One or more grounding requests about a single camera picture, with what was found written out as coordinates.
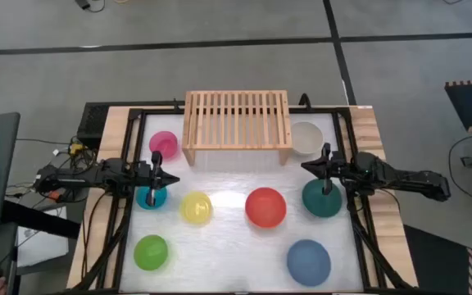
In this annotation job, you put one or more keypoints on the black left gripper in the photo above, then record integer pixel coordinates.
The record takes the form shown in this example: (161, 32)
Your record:
(146, 174)

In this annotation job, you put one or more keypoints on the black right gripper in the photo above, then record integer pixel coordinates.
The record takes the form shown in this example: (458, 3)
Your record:
(338, 168)

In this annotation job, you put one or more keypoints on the white bowl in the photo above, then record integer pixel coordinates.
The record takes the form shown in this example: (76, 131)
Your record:
(307, 137)

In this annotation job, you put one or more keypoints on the pink translucent bowl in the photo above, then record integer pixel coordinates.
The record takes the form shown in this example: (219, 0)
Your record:
(163, 144)

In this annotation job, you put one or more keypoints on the dark teal bowl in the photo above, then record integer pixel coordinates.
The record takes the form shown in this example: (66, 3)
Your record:
(317, 205)

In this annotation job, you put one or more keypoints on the yellow translucent bowl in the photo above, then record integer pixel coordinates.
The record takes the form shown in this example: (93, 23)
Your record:
(196, 208)

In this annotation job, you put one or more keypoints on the red bowl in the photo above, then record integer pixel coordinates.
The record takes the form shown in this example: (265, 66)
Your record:
(265, 207)

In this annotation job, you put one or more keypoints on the blue bowl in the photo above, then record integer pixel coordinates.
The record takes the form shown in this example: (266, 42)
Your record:
(309, 263)

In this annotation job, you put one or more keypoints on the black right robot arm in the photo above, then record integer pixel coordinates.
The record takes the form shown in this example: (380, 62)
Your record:
(404, 178)

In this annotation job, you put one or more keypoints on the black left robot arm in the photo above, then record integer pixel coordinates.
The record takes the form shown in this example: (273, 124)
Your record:
(80, 178)

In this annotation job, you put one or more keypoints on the slatted wooden shelf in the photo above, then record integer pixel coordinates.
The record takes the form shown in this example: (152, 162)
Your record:
(236, 144)

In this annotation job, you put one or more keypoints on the cyan translucent bowl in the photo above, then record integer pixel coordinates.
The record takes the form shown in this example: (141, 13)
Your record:
(142, 198)

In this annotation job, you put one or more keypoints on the green translucent bowl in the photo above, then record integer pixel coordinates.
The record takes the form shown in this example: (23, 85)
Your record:
(151, 252)

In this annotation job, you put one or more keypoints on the black perforated case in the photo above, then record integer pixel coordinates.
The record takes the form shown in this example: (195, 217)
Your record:
(92, 125)

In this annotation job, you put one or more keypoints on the white table mat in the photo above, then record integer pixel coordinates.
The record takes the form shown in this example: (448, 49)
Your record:
(228, 254)

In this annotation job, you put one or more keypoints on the black bar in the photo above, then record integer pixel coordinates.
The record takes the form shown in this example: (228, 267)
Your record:
(39, 219)

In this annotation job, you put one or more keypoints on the white paper sheet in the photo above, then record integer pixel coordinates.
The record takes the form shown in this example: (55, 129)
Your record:
(43, 248)

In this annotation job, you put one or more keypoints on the black floor mat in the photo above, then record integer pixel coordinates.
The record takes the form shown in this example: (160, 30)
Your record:
(441, 266)

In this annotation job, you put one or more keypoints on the black power adapter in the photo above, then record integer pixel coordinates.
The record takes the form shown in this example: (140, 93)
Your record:
(82, 4)

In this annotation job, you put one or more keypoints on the black aluminium frame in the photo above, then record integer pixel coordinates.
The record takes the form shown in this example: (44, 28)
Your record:
(124, 229)

